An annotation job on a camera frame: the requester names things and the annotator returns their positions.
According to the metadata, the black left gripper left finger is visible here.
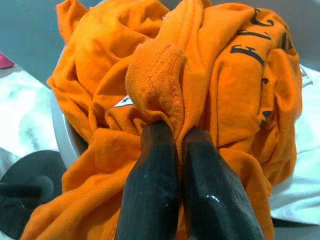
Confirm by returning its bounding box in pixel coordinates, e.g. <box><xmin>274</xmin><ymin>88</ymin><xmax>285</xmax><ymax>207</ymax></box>
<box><xmin>113</xmin><ymin>121</ymin><xmax>181</xmax><ymax>240</ymax></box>

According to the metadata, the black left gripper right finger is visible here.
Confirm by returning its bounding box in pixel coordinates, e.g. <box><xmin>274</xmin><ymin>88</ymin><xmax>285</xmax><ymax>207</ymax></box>
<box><xmin>181</xmin><ymin>127</ymin><xmax>266</xmax><ymax>240</ymax></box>

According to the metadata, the orange shirt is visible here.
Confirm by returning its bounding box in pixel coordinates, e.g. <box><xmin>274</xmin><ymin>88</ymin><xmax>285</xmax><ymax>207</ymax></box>
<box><xmin>21</xmin><ymin>0</ymin><xmax>305</xmax><ymax>240</ymax></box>

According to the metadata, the white basin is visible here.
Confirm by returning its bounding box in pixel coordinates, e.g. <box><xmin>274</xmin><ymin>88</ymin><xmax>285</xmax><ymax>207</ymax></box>
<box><xmin>49</xmin><ymin>42</ymin><xmax>89</xmax><ymax>162</ymax></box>

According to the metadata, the black round object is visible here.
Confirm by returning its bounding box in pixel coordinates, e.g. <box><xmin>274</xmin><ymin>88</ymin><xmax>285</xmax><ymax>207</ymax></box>
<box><xmin>0</xmin><ymin>149</ymin><xmax>69</xmax><ymax>240</ymax></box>

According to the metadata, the small pink object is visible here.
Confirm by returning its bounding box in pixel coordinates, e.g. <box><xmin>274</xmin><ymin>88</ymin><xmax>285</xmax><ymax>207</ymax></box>
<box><xmin>0</xmin><ymin>51</ymin><xmax>14</xmax><ymax>70</ymax></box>

